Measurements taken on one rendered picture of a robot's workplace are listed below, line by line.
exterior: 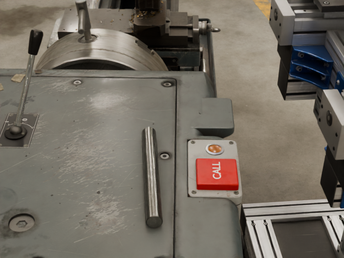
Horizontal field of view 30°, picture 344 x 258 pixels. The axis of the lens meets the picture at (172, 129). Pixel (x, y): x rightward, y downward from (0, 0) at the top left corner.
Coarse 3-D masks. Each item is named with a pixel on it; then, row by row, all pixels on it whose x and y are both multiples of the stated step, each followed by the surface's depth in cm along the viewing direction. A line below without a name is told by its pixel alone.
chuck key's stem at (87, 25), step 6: (78, 0) 127; (84, 0) 127; (78, 6) 127; (84, 6) 127; (78, 12) 128; (84, 24) 129; (90, 24) 130; (84, 30) 130; (84, 36) 131; (90, 36) 131
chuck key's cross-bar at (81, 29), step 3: (81, 9) 127; (81, 12) 126; (84, 12) 126; (81, 15) 125; (84, 15) 125; (81, 18) 123; (84, 18) 124; (78, 21) 123; (81, 21) 122; (84, 21) 124; (78, 24) 122; (81, 24) 121; (78, 27) 121; (81, 27) 120; (78, 30) 120; (81, 30) 120; (81, 33) 120
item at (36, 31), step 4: (32, 32) 99; (36, 32) 99; (40, 32) 100; (32, 36) 99; (36, 36) 99; (40, 36) 100; (32, 40) 100; (36, 40) 100; (40, 40) 100; (32, 44) 100; (36, 44) 100; (40, 44) 101; (28, 48) 100; (32, 48) 100; (36, 48) 100; (28, 52) 100; (32, 52) 100; (36, 52) 100
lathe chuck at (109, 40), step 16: (96, 32) 134; (112, 32) 134; (48, 48) 138; (64, 48) 131; (80, 48) 129; (96, 48) 128; (112, 48) 129; (128, 48) 131; (144, 64) 130; (160, 64) 137
